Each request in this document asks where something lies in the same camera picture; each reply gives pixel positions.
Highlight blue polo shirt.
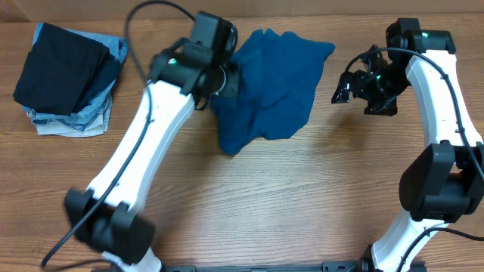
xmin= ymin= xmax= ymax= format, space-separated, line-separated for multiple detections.
xmin=211 ymin=29 xmax=336 ymax=156

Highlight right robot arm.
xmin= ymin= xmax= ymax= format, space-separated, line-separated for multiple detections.
xmin=322 ymin=18 xmax=483 ymax=271

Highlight folded black garment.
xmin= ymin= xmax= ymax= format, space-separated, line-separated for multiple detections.
xmin=13 ymin=23 xmax=121 ymax=116

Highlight folded white garment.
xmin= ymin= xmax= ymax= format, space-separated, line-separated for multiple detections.
xmin=36 ymin=94 xmax=113 ymax=138

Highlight folded light blue jeans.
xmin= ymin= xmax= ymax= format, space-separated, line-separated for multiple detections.
xmin=21 ymin=30 xmax=129 ymax=125

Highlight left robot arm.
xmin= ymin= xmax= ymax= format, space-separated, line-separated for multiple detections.
xmin=64 ymin=11 xmax=241 ymax=271

